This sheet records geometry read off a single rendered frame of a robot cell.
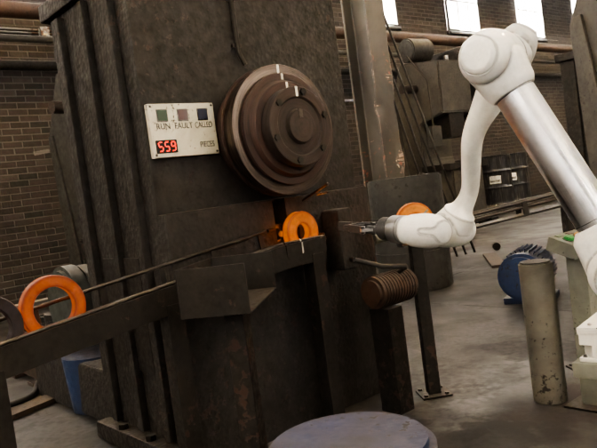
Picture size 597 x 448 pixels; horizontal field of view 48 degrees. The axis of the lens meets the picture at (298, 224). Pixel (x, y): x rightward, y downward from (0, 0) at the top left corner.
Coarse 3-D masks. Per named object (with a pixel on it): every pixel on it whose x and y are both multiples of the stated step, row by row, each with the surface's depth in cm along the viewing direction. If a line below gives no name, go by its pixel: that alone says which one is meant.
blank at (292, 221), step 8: (288, 216) 245; (296, 216) 244; (304, 216) 247; (312, 216) 250; (288, 224) 242; (296, 224) 244; (304, 224) 248; (312, 224) 249; (288, 232) 241; (296, 232) 244; (312, 232) 249; (288, 240) 242
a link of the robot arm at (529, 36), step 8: (512, 24) 177; (520, 24) 176; (512, 32) 175; (520, 32) 174; (528, 32) 174; (536, 32) 176; (528, 40) 174; (536, 40) 175; (528, 48) 173; (536, 48) 176; (528, 56) 172
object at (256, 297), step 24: (192, 264) 194; (216, 264) 208; (240, 264) 178; (264, 264) 204; (192, 288) 182; (216, 288) 180; (240, 288) 179; (264, 288) 204; (192, 312) 183; (216, 312) 181; (240, 312) 179; (240, 336) 193; (240, 360) 194; (240, 384) 194; (240, 408) 195; (240, 432) 196; (264, 432) 199
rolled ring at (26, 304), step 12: (48, 276) 186; (60, 276) 188; (36, 288) 183; (72, 288) 190; (24, 300) 181; (72, 300) 192; (84, 300) 192; (24, 312) 181; (72, 312) 191; (84, 312) 192; (24, 324) 181; (36, 324) 183
